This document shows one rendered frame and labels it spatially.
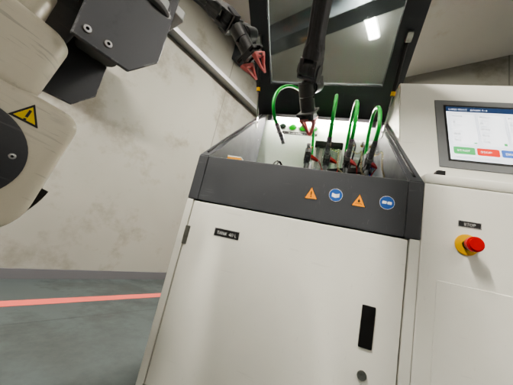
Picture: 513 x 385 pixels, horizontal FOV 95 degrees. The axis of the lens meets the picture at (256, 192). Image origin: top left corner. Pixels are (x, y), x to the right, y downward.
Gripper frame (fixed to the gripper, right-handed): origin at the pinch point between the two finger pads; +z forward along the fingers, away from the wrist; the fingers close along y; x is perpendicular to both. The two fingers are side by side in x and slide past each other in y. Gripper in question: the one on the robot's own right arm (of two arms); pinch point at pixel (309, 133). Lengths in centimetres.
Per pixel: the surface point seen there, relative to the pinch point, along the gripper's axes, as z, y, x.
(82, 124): -10, 19, 224
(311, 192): 7.3, -34.5, -11.3
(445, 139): 10, 19, -48
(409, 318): 32, -49, -39
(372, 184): 6.7, -27.7, -27.1
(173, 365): 41, -81, 17
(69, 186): 36, -18, 222
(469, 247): 17, -36, -49
